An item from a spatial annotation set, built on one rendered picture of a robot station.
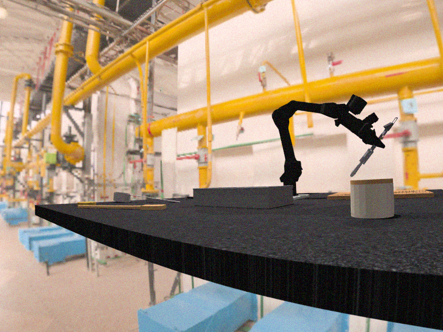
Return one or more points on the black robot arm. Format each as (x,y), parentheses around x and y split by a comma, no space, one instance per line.
(292,167)

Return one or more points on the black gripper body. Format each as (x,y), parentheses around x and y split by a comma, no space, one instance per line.
(362,131)

